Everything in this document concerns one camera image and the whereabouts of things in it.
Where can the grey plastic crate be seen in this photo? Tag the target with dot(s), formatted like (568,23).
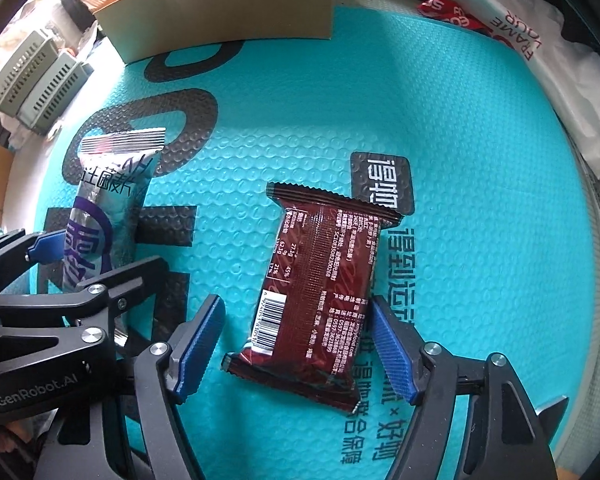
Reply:
(55,90)
(22,67)

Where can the dark maroon snack packet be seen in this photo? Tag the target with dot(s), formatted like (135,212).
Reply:
(315,285)

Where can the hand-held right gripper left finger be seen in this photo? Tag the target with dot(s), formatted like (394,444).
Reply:
(200,350)

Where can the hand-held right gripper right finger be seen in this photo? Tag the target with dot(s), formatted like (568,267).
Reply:
(392,355)

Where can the red printed wrapper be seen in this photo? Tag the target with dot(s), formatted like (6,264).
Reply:
(445,10)

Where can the white plastic bag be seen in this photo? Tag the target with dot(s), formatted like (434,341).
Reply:
(555,60)

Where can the silver purple snack packet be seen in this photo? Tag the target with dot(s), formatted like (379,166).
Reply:
(100,200)

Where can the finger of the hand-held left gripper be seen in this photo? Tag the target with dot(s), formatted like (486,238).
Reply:
(130,280)
(45,245)

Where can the cardboard box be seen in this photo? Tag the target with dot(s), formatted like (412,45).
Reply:
(205,15)

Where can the teal printed bubble mat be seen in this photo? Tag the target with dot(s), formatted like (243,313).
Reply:
(380,110)

